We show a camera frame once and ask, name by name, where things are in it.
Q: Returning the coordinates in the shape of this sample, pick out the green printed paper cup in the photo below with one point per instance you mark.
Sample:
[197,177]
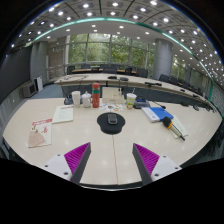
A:
[131,100]

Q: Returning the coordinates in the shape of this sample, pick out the blue and white book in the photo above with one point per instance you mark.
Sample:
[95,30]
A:
[160,113]

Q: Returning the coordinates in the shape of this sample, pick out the ceiling lights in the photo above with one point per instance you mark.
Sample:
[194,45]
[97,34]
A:
[120,26]

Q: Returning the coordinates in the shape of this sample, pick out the black gooseneck microphone unit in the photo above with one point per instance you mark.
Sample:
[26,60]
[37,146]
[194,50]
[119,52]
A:
[68,100]

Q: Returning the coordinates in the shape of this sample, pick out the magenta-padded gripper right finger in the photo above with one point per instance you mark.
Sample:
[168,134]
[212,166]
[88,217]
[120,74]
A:
[166,165]

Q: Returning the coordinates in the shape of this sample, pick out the cream booklet with red heading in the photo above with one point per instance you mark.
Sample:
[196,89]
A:
[63,114]

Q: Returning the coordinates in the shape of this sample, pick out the black mouse pad with wrist rest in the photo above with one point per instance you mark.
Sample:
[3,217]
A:
[110,129]

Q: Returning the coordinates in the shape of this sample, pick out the dark office chairs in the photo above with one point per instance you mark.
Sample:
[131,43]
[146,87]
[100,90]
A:
[141,72]

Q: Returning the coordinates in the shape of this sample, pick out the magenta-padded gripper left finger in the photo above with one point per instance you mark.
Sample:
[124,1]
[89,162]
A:
[58,165]

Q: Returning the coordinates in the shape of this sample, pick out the colourful sticker sheet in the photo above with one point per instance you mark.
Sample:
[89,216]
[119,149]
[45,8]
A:
[111,107]

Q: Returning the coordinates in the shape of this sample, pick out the red thermos bottle green band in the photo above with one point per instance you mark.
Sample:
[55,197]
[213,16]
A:
[96,95]

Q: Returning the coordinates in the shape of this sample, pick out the black handheld microphone yellow band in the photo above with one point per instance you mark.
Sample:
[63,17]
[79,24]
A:
[166,121]

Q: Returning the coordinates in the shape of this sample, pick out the white lidded ceramic mug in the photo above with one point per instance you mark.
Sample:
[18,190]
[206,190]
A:
[86,100]

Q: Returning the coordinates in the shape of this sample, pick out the cream cardboard box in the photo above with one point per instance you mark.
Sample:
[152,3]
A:
[112,95]

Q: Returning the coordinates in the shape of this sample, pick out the white box appliance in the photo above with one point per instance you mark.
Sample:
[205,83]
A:
[29,89]

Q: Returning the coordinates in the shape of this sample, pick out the red and white magazine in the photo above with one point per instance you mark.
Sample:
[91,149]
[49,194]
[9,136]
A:
[40,133]

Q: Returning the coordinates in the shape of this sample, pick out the black conference microphone console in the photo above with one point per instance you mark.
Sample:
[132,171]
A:
[141,103]

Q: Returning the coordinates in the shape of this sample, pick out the black computer mouse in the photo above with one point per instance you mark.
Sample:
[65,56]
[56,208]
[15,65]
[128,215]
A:
[112,119]

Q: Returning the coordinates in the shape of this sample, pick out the white paper cup stack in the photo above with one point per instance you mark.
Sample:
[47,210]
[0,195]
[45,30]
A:
[76,99]

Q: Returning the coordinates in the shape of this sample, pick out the curved conference desk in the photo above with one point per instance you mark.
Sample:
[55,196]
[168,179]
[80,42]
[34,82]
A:
[96,78]

